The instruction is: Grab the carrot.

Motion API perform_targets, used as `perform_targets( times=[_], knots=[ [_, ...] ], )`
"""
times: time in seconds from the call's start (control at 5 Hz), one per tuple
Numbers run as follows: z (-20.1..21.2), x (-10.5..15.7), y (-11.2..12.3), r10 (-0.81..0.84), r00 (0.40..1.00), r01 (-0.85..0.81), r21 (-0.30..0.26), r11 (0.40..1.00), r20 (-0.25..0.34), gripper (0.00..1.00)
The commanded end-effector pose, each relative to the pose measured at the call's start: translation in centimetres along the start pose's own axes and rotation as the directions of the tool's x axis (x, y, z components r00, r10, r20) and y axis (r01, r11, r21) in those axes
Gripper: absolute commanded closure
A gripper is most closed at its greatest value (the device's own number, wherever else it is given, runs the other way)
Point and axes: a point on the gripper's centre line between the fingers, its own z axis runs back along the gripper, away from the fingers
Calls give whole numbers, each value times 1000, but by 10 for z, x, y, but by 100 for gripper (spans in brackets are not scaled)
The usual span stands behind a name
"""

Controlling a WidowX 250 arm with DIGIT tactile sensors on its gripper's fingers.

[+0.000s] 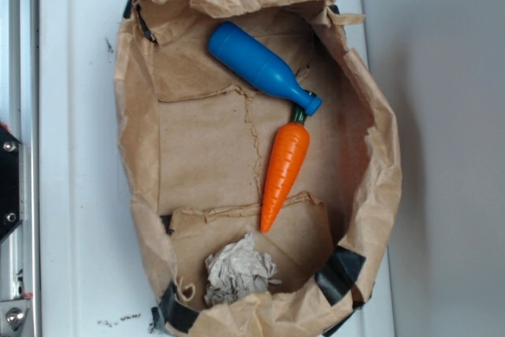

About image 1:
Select white plastic tray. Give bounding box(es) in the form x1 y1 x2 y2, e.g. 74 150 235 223
38 0 397 337

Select blue plastic bottle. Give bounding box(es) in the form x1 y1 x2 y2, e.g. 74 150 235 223
208 21 322 116

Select orange toy carrot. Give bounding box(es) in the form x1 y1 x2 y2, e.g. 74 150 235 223
260 106 310 234

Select crumpled grey paper ball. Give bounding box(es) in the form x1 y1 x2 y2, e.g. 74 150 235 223
204 233 282 307

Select brown paper bag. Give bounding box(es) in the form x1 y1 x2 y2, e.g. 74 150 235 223
114 0 402 336

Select black bracket with screws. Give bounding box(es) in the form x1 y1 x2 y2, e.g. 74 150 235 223
0 122 24 243

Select metal frame rail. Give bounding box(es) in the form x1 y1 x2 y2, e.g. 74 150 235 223
1 0 42 336

